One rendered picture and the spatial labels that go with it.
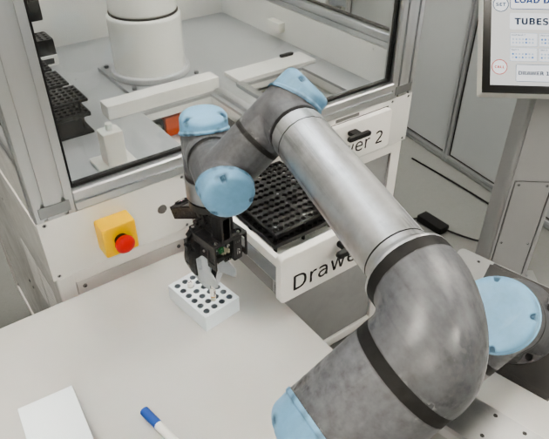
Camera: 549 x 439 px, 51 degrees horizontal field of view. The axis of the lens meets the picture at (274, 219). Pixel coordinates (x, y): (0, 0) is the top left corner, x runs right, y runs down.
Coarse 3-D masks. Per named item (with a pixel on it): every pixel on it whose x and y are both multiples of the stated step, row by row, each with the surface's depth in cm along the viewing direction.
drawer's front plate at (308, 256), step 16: (320, 240) 107; (336, 240) 110; (288, 256) 104; (304, 256) 106; (320, 256) 109; (288, 272) 106; (304, 272) 109; (336, 272) 115; (288, 288) 108; (304, 288) 111
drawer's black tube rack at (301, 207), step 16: (272, 176) 131; (256, 192) 125; (272, 192) 126; (288, 192) 126; (304, 192) 126; (256, 208) 120; (272, 208) 120; (288, 208) 120; (304, 208) 120; (256, 224) 121; (272, 224) 116; (304, 224) 120; (320, 224) 121; (272, 240) 116; (288, 240) 117
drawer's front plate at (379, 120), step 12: (384, 108) 152; (360, 120) 147; (372, 120) 149; (384, 120) 152; (372, 132) 152; (384, 132) 155; (348, 144) 148; (360, 144) 151; (372, 144) 154; (384, 144) 157
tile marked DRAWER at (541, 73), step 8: (520, 64) 152; (528, 64) 152; (536, 64) 152; (544, 64) 152; (520, 72) 152; (528, 72) 152; (536, 72) 152; (544, 72) 152; (520, 80) 152; (528, 80) 152; (536, 80) 152; (544, 80) 152
